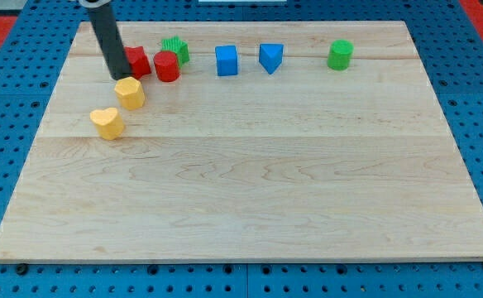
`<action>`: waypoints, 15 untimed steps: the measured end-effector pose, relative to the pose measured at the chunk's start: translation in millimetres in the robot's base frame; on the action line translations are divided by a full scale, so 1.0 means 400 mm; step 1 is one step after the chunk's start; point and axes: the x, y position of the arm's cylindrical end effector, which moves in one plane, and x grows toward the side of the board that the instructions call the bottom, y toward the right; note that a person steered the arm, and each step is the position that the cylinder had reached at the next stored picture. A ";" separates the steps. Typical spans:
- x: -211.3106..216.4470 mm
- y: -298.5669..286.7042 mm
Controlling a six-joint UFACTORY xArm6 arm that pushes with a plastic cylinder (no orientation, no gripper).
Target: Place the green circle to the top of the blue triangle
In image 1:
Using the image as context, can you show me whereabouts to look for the blue triangle block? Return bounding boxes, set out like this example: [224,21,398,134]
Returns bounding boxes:
[259,43,284,75]

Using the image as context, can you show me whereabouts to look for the light wooden board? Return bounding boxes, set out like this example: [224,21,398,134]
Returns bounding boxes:
[0,21,483,264]

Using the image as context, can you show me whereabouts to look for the blue cube block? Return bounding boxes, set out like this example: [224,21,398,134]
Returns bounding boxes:
[215,45,238,76]

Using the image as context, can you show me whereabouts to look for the red cylinder block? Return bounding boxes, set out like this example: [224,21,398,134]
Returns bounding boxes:
[153,50,180,82]

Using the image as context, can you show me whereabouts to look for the green star block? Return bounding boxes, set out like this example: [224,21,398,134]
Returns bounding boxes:
[161,36,190,67]

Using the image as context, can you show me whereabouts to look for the yellow hexagon block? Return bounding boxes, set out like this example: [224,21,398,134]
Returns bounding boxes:
[114,77,146,110]

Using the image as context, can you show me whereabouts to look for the red star block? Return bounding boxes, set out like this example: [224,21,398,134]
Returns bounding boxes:
[124,46,151,79]

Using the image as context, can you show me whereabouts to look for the yellow heart block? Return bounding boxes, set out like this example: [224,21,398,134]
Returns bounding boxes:
[89,108,125,140]

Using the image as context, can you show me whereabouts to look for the green cylinder block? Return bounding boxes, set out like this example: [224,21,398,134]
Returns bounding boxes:
[327,39,354,70]

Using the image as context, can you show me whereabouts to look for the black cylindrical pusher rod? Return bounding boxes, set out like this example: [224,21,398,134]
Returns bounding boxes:
[79,0,132,80]

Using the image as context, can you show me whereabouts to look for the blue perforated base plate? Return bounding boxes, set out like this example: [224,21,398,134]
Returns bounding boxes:
[0,0,483,297]

